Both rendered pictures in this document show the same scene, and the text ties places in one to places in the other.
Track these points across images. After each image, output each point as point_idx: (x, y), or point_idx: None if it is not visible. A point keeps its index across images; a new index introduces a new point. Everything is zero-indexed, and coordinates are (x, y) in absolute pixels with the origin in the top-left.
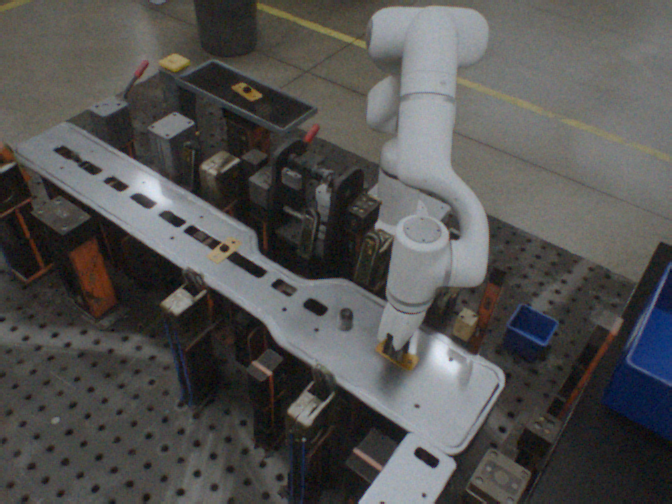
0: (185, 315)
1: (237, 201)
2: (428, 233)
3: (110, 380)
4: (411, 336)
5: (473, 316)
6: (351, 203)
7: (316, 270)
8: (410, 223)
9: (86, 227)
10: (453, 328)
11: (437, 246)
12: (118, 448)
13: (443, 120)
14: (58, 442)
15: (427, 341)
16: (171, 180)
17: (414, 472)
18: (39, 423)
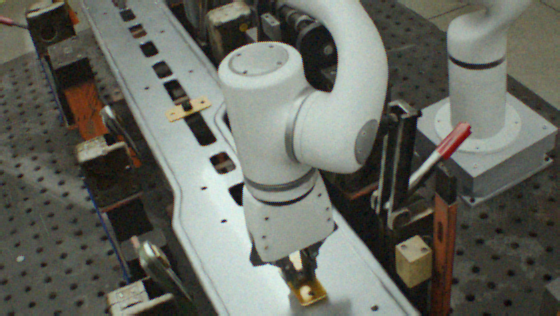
0: (93, 165)
1: None
2: (260, 64)
3: (78, 238)
4: (316, 255)
5: (423, 250)
6: (332, 66)
7: None
8: (249, 49)
9: (81, 67)
10: (496, 292)
11: (260, 83)
12: (49, 303)
13: None
14: (11, 278)
15: (358, 274)
16: (199, 35)
17: None
18: (8, 256)
